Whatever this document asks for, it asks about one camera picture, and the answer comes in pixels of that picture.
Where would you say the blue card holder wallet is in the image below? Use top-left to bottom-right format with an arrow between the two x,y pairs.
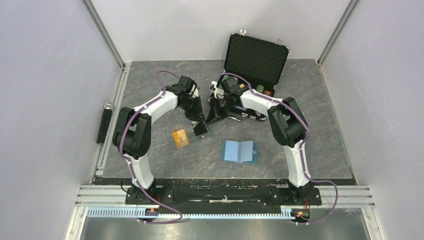
221,140 -> 260,165

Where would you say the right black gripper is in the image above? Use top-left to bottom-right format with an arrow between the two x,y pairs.
206,95 -> 234,126

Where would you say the black poker chip case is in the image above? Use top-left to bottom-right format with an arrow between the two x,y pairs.
215,28 -> 290,122

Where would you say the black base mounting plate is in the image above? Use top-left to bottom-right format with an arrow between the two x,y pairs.
92,177 -> 323,215

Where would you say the black microphone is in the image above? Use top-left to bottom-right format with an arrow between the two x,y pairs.
96,101 -> 115,145

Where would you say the purple cable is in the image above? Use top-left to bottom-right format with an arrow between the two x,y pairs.
119,70 -> 183,225
215,72 -> 339,225

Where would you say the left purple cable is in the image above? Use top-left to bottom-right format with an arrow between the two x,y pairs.
119,70 -> 183,225

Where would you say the white slotted cable duct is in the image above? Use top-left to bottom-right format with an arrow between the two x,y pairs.
86,206 -> 306,220

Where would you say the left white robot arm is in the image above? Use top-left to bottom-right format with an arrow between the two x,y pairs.
112,76 -> 209,204

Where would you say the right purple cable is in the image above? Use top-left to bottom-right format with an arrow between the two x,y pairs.
215,72 -> 339,225

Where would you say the clear plastic card box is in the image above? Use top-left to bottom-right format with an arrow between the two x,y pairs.
171,121 -> 210,148

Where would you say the dark card stack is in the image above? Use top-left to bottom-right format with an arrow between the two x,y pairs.
192,122 -> 210,141

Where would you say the orange brown chip row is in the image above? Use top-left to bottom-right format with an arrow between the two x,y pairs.
263,90 -> 273,97

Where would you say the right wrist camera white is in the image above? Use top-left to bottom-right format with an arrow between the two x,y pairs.
209,81 -> 225,100

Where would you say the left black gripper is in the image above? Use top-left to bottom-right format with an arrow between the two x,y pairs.
179,95 -> 207,124

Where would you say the green red chip row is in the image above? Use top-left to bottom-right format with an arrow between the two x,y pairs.
255,85 -> 265,94

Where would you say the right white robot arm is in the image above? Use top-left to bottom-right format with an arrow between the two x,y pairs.
206,77 -> 314,204

